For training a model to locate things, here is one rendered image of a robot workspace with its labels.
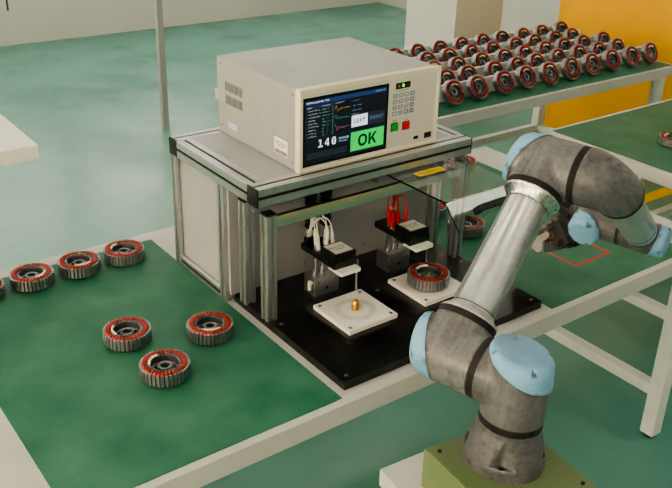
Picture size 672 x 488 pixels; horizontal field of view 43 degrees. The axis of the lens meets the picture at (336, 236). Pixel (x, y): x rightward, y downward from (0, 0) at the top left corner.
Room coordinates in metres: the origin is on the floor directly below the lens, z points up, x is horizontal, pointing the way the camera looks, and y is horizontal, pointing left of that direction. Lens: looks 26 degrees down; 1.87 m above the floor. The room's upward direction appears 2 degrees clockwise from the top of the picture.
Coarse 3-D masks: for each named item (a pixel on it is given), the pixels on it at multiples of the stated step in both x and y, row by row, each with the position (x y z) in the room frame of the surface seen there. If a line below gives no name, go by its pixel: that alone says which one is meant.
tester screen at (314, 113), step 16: (336, 96) 1.97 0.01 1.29; (352, 96) 1.99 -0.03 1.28; (368, 96) 2.02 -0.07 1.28; (384, 96) 2.06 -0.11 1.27; (320, 112) 1.94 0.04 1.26; (336, 112) 1.97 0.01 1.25; (352, 112) 2.00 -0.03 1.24; (320, 128) 1.94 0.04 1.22; (336, 128) 1.97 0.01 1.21; (352, 128) 2.00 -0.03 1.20; (368, 128) 2.03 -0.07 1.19; (384, 128) 2.06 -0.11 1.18; (304, 160) 1.91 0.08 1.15; (320, 160) 1.94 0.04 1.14
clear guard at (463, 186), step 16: (448, 160) 2.16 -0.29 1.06; (464, 160) 2.17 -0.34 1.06; (400, 176) 2.04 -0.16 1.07; (416, 176) 2.04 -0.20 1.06; (432, 176) 2.04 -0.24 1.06; (448, 176) 2.05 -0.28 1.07; (464, 176) 2.05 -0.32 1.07; (480, 176) 2.05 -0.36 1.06; (496, 176) 2.06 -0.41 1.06; (432, 192) 1.94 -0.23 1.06; (448, 192) 1.94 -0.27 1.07; (464, 192) 1.95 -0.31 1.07; (480, 192) 1.95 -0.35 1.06; (496, 192) 1.97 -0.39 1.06; (448, 208) 1.87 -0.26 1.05; (464, 208) 1.89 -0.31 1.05; (496, 208) 1.94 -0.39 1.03; (464, 224) 1.86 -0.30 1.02; (480, 224) 1.88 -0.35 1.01
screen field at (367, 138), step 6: (354, 132) 2.00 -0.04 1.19; (360, 132) 2.01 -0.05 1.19; (366, 132) 2.02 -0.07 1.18; (372, 132) 2.04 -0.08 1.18; (378, 132) 2.05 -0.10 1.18; (354, 138) 2.00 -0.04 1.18; (360, 138) 2.01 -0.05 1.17; (366, 138) 2.02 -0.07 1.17; (372, 138) 2.04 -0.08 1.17; (378, 138) 2.05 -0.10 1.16; (354, 144) 2.00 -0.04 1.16; (360, 144) 2.01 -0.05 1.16; (366, 144) 2.02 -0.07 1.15; (372, 144) 2.04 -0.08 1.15; (378, 144) 2.05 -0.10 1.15; (354, 150) 2.00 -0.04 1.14
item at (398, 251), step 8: (384, 248) 2.11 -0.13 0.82; (400, 248) 2.11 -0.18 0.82; (408, 248) 2.11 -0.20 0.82; (384, 256) 2.08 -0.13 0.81; (392, 256) 2.08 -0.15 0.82; (400, 256) 2.10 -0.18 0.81; (408, 256) 2.11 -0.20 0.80; (376, 264) 2.11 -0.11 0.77; (384, 264) 2.08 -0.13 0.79; (392, 264) 2.08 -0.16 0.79; (400, 264) 2.10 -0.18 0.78; (408, 264) 2.12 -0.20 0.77
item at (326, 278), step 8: (304, 272) 1.96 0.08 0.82; (312, 272) 1.96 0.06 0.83; (320, 272) 1.96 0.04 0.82; (328, 272) 1.96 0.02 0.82; (304, 280) 1.96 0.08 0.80; (312, 280) 1.93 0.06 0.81; (320, 280) 1.93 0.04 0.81; (328, 280) 1.95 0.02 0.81; (336, 280) 1.97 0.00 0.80; (304, 288) 1.96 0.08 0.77; (312, 288) 1.93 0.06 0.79; (320, 288) 1.93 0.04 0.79; (328, 288) 1.95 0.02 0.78; (336, 288) 1.97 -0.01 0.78
